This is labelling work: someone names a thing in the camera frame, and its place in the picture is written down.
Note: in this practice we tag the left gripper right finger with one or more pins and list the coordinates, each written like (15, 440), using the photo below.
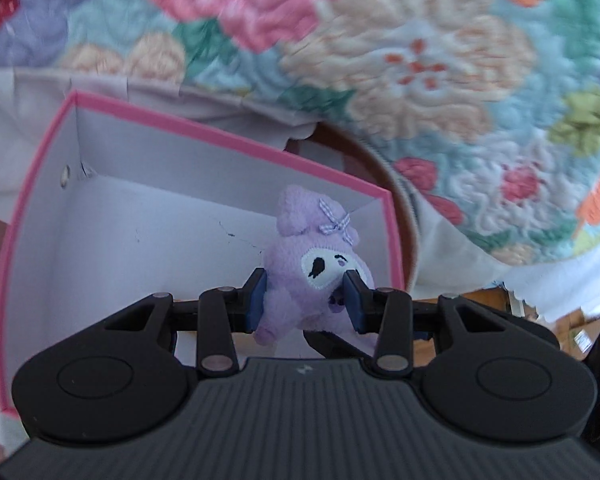
(396, 319)

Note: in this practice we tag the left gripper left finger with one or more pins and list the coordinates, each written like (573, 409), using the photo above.
(215, 317)

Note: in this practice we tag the purple plush toy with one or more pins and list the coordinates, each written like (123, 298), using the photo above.
(305, 267)

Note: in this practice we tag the pink cardboard box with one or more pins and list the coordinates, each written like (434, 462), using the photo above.
(120, 205)

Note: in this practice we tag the floral quilt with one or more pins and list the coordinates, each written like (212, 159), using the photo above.
(490, 108)

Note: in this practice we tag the white bed skirt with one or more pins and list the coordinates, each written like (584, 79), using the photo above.
(447, 262)

